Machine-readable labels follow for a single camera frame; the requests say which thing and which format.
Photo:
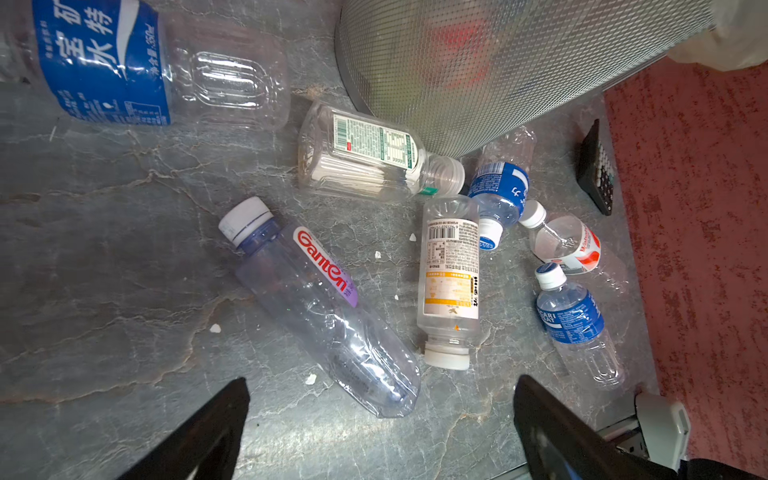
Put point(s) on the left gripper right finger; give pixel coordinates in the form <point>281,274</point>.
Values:
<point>558,445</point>

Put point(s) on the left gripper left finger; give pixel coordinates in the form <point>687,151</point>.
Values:
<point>206,446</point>

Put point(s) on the Pocari blue label bottle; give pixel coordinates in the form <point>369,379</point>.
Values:
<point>577,328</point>

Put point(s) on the purple Ganten bottle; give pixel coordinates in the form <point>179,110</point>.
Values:
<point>302,287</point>

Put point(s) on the orange label clear bottle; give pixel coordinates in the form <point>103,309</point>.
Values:
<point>448,288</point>

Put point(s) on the Wahaha red white bottle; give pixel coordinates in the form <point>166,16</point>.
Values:
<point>567,241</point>

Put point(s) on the blue label bottle by bin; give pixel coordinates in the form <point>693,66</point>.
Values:
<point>501,183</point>

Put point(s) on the grey mesh waste bin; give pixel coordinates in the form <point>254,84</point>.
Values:
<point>462,73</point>

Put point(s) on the clear plastic bin liner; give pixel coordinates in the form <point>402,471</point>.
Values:
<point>737,41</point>

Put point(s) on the black calculator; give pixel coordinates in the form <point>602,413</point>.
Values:
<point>595,173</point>

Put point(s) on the blue label bottle far left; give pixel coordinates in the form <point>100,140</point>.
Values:
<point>123,62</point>

